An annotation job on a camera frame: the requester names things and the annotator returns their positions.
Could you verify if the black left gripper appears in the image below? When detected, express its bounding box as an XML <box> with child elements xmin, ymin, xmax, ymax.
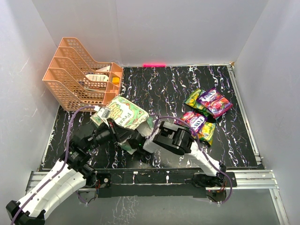
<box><xmin>86</xmin><ymin>118</ymin><xmax>135</xmax><ymax>151</ymax></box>

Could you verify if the orange plastic file organizer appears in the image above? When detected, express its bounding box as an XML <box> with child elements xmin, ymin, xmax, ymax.
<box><xmin>43</xmin><ymin>37</ymin><xmax>123</xmax><ymax>111</ymax></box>

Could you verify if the green Fox's candy bag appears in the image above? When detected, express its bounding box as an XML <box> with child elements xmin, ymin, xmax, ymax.
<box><xmin>201</xmin><ymin>108</ymin><xmax>215</xmax><ymax>119</ymax></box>

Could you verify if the purple Fox's berries candy bag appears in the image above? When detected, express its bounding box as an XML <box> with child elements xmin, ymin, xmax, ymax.
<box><xmin>197</xmin><ymin>87</ymin><xmax>233</xmax><ymax>119</ymax></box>

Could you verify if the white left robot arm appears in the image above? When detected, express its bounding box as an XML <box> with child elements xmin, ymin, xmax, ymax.
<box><xmin>6</xmin><ymin>120</ymin><xmax>135</xmax><ymax>225</ymax></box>

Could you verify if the green spring tea candy bag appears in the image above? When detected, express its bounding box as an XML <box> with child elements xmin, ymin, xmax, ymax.
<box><xmin>184</xmin><ymin>89</ymin><xmax>207</xmax><ymax>113</ymax></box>

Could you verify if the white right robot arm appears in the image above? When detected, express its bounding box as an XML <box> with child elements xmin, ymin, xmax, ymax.
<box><xmin>127</xmin><ymin>121</ymin><xmax>226</xmax><ymax>188</ymax></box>

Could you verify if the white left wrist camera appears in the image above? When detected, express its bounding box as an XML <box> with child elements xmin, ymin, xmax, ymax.
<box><xmin>93</xmin><ymin>107</ymin><xmax>111</xmax><ymax>125</ymax></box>

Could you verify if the red candy bag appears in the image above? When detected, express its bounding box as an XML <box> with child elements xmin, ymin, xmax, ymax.
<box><xmin>180</xmin><ymin>111</ymin><xmax>207</xmax><ymax>137</ymax></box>

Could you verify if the white labelled packet in organizer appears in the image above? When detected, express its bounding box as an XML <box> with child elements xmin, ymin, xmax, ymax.
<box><xmin>86</xmin><ymin>74</ymin><xmax>109</xmax><ymax>82</ymax></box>

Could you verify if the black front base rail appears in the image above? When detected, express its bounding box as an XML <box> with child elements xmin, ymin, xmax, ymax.
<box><xmin>93</xmin><ymin>167</ymin><xmax>211</xmax><ymax>199</ymax></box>

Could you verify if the yellow small block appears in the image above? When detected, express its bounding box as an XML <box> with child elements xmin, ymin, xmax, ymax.
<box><xmin>112</xmin><ymin>77</ymin><xmax>120</xmax><ymax>85</ymax></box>

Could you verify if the pink tape strip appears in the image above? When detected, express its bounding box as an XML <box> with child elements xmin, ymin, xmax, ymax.
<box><xmin>143</xmin><ymin>63</ymin><xmax>166</xmax><ymax>68</ymax></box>

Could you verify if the green paper gift bag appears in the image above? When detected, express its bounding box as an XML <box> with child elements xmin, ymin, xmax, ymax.
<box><xmin>90</xmin><ymin>95</ymin><xmax>154</xmax><ymax>155</ymax></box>

